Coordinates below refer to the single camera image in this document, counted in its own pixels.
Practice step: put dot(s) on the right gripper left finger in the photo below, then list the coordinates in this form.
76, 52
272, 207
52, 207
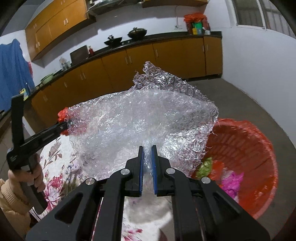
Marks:
94, 210

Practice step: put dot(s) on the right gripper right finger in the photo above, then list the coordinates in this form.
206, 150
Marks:
201, 209

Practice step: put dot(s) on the large red plastic bag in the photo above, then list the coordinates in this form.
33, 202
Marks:
63, 117

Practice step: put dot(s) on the clear bubble wrap sheet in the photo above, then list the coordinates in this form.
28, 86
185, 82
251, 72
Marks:
160, 110

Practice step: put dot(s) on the beige sleeve forearm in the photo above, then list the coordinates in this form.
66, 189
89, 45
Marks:
15, 207

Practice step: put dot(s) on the red trash basket with liner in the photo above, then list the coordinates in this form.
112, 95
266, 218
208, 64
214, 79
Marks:
239, 146

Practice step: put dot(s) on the lower wooden kitchen cabinets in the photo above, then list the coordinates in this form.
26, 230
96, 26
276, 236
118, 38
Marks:
112, 70

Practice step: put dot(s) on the magenta plastic bag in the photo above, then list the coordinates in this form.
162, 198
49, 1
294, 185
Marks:
230, 183

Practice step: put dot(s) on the green plastic bag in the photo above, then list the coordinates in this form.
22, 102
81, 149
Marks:
205, 168

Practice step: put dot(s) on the floral table cloth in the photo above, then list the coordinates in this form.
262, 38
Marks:
145, 218

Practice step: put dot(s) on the blue hanging cloth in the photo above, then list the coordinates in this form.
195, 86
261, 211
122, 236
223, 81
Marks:
14, 73

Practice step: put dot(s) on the green bowl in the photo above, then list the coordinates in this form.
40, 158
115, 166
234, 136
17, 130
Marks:
47, 79

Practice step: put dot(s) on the range hood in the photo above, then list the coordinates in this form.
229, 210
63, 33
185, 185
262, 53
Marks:
102, 7

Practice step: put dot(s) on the black lidded pot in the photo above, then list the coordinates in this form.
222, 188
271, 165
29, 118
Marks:
137, 33

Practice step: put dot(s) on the red bag on counter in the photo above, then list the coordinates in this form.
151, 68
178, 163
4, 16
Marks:
197, 24

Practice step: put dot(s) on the barred window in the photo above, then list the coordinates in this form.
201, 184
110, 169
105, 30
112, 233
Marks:
261, 14

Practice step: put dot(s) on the upper wooden wall cabinets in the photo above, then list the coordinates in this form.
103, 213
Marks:
60, 19

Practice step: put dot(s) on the black wok with handle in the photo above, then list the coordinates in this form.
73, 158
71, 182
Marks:
113, 42

